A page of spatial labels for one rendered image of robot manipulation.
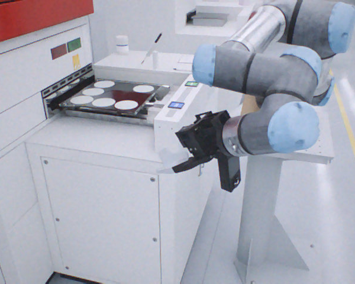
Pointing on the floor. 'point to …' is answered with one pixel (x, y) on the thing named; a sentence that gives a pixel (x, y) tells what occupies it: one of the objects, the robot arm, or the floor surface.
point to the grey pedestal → (270, 234)
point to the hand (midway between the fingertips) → (178, 154)
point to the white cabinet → (118, 213)
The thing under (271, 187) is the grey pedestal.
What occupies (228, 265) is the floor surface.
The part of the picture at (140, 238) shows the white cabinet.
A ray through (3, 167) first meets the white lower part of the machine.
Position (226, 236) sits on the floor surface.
